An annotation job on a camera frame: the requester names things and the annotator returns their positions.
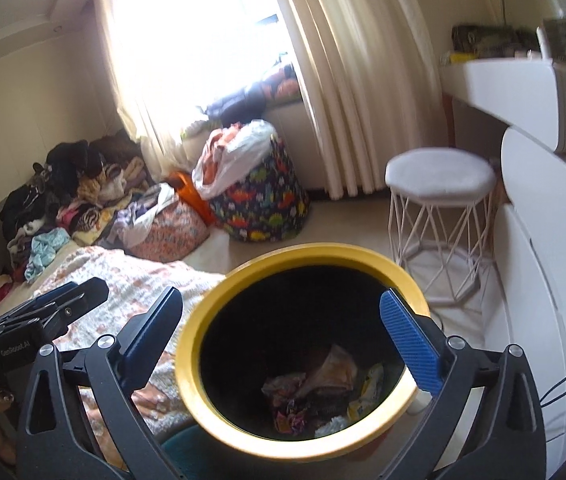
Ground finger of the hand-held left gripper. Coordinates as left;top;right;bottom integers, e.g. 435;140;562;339
0;281;80;323
13;276;110;342

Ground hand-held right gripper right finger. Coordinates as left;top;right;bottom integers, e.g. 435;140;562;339
378;287;546;480

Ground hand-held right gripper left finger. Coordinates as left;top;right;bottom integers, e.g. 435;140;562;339
15;286;184;480

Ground yellow and white snack wrapper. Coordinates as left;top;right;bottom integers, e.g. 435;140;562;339
348;364;386;418

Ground white plastic bag red print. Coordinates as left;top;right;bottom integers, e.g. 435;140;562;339
263;344;360;401

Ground yellow rimmed black trash bin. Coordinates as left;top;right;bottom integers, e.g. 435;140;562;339
175;242;431;463

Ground light blue cloth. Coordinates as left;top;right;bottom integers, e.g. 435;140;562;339
24;227;71;283

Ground peach and white blanket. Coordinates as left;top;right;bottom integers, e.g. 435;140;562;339
0;245;229;466

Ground white bag with lilac cloth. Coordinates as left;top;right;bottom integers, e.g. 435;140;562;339
110;182;179;251

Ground pink floral storage bag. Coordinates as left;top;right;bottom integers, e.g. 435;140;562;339
125;200;210;263

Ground pile of mixed clothes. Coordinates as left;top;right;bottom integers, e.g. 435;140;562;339
0;132;164;266

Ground multicoloured foil wrapper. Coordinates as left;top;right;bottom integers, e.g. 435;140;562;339
272;399;310;433

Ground orange bag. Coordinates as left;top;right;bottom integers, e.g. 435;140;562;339
170;171;219;226

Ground white rounded cabinet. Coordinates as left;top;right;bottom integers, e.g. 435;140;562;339
480;127;566;456

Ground dinosaur print fabric hamper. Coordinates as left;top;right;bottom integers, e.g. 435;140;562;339
208;135;311;243

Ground cream curtain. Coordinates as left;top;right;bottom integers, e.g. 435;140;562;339
270;0;444;198
95;0;204;171

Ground orange clothes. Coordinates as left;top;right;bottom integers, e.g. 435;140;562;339
203;127;241;186

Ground large white plastic bag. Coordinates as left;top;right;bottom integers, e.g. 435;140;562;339
192;119;276;200

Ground heap of dark jackets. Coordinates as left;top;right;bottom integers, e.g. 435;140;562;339
183;85;284;131

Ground white desk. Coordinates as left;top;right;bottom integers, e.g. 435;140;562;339
438;57;566;156

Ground orange patterned cloth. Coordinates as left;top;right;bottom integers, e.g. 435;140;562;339
263;65;301;101

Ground dark patterned bag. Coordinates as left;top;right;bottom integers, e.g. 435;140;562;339
452;24;541;58

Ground dark framed window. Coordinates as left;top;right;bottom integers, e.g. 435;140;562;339
118;0;294;126

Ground white bottle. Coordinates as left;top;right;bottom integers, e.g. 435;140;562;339
537;25;554;61

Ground white wire frame stool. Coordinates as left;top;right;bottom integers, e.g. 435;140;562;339
384;147;498;306

